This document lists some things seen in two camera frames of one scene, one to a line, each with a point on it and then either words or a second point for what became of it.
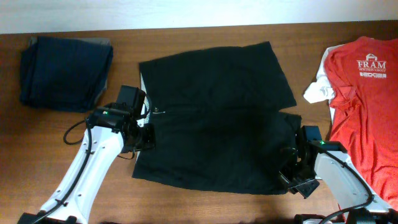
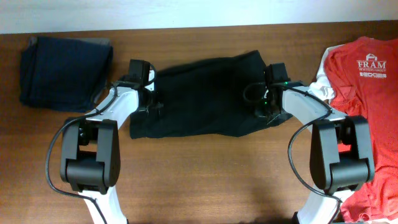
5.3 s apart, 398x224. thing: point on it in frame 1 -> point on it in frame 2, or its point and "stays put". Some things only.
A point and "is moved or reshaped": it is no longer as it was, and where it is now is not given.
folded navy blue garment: [63, 74] stays put
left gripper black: [148, 137] -> [152, 106]
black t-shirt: [219, 118] is moved or reshaped
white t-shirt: [320, 89] stays put
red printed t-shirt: [362, 82] stays put
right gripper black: [298, 182] -> [263, 109]
